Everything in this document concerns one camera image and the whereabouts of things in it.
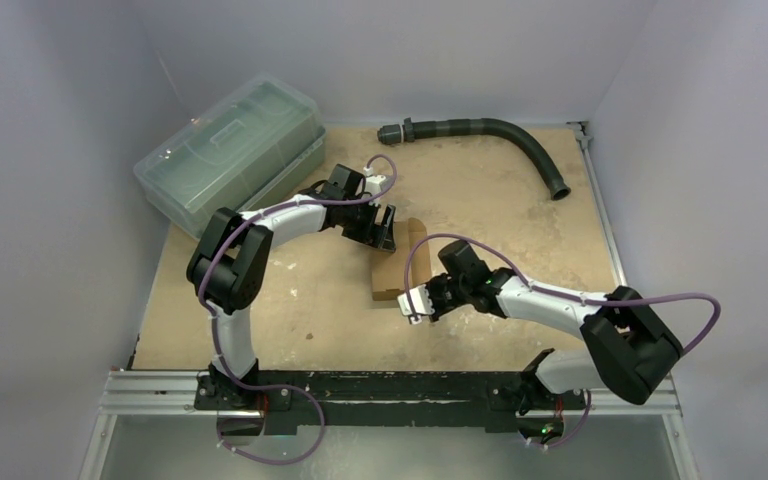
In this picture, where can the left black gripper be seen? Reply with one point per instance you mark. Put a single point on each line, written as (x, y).
(378, 236)

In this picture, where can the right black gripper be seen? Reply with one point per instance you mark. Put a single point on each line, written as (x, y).
(435, 294)

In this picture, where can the brown cardboard box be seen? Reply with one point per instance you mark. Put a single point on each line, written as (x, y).
(387, 269)

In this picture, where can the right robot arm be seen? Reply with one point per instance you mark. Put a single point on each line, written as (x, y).
(627, 348)

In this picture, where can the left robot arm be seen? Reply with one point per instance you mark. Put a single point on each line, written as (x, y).
(228, 267)

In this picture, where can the clear plastic storage box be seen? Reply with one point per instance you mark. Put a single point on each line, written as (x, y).
(250, 150)

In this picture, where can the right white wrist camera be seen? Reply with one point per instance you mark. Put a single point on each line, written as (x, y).
(416, 305)

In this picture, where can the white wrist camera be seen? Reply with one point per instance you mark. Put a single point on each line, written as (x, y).
(416, 305)
(373, 184)

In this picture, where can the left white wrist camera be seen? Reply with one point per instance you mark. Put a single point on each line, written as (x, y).
(373, 184)

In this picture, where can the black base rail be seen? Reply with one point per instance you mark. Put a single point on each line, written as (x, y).
(283, 401)

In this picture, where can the aluminium frame profile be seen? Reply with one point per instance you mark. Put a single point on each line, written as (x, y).
(148, 428)

